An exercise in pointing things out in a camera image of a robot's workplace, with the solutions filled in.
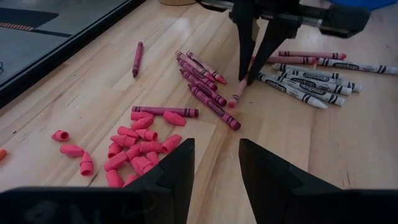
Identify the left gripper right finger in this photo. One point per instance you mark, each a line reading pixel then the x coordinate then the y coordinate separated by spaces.
pixel 267 186

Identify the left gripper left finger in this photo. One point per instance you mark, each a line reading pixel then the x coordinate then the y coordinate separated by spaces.
pixel 177 180

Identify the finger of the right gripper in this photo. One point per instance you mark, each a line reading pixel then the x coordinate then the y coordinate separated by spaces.
pixel 245 40
pixel 273 40

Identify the pink eraser cap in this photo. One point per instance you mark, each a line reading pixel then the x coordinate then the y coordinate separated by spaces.
pixel 114 161
pixel 143 123
pixel 114 150
pixel 153 157
pixel 171 143
pixel 140 115
pixel 71 150
pixel 147 134
pixel 150 147
pixel 122 140
pixel 59 136
pixel 114 179
pixel 130 180
pixel 86 166
pixel 133 153
pixel 141 164
pixel 174 118
pixel 127 131

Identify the orange eraser cap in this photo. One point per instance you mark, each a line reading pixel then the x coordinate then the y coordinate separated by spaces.
pixel 2 154

